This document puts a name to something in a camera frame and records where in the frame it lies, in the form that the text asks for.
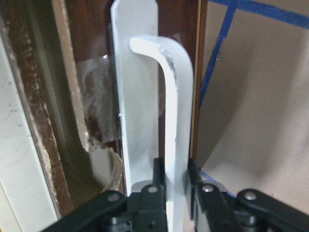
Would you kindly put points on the white drawer handle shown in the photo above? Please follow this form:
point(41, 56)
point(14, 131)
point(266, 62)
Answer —
point(139, 54)

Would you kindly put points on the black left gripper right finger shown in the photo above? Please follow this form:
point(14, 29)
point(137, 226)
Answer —
point(213, 209)

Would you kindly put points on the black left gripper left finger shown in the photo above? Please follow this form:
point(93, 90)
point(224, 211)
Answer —
point(112, 211)

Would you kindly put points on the dark brown wooden drawer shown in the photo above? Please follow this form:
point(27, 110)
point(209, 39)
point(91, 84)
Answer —
point(61, 55)

